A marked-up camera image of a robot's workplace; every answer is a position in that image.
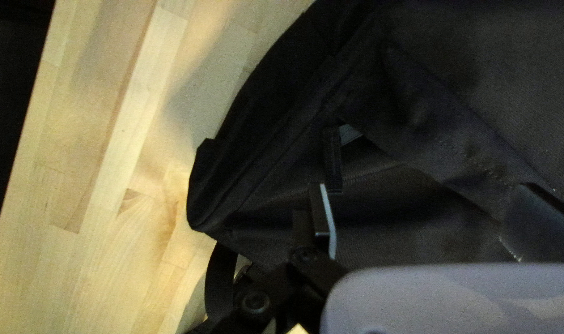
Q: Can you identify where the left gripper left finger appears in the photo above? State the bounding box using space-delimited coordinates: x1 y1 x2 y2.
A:
226 183 350 334

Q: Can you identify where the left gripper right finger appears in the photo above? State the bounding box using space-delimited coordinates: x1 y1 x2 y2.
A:
499 183 564 263

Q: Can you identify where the black backpack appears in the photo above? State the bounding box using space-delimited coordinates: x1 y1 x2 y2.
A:
185 0 564 325

